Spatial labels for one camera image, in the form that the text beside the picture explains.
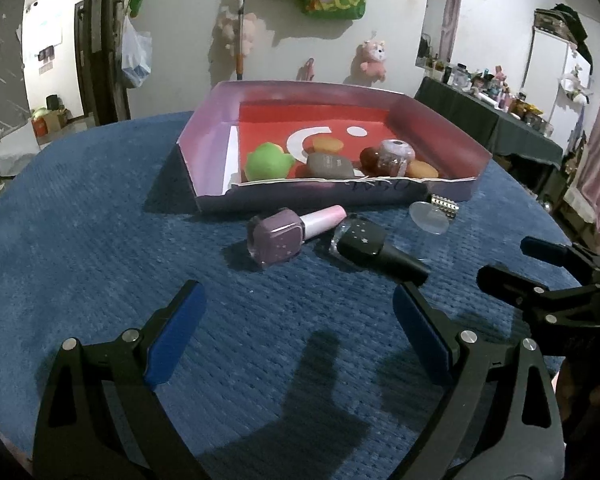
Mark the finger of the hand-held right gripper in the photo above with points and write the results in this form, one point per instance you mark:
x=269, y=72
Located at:
x=510, y=285
x=545, y=251

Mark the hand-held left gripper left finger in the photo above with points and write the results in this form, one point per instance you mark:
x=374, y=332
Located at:
x=175, y=335

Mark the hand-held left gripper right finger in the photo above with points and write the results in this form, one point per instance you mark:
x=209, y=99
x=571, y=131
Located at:
x=422, y=335

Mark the clear plastic cup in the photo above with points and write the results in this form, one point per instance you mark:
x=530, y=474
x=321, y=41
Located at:
x=427, y=217

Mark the black nail polish bottle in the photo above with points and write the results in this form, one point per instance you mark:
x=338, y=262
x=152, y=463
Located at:
x=362, y=242

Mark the purple nail polish bottle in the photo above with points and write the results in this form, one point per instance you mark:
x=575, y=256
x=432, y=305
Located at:
x=275, y=232

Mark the orange half-round block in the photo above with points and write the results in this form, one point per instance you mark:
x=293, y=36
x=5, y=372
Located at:
x=422, y=170
x=327, y=146

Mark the dark red jar silver lid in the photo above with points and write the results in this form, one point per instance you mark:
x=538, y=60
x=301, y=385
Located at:
x=395, y=155

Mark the brown rounded case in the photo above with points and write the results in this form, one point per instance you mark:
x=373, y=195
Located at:
x=330, y=165

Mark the purple cardboard box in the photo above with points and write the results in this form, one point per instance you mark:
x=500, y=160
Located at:
x=205, y=130

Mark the blue fleece blanket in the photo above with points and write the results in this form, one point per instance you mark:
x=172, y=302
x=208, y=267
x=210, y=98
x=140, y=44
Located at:
x=105, y=260

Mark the table with dark green cloth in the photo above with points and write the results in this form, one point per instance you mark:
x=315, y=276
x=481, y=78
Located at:
x=480, y=120

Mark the clutter of bottles and jars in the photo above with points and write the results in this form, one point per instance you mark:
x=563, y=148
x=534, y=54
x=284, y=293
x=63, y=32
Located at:
x=500, y=92

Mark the white cabinet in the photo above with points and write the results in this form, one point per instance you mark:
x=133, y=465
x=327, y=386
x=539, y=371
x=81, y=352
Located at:
x=547, y=75

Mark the dark bags on cabinet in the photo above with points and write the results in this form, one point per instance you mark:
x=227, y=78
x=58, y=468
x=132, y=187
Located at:
x=560, y=22

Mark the clear plastic bag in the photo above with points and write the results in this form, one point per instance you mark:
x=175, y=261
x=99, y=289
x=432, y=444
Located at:
x=136, y=57

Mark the dark wooden door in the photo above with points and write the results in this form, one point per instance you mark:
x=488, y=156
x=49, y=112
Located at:
x=105, y=45

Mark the star-printed curtain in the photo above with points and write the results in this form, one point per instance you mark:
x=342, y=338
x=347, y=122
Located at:
x=0, y=85

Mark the orange-tipped stick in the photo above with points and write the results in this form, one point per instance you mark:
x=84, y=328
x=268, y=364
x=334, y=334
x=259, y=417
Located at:
x=240, y=35

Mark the pale pink plush toy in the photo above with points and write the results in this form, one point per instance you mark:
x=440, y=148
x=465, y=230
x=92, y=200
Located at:
x=250, y=30

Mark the wall mirror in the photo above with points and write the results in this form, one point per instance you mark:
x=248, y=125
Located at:
x=440, y=15

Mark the small pink wall hook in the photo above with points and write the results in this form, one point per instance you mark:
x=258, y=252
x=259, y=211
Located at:
x=309, y=69

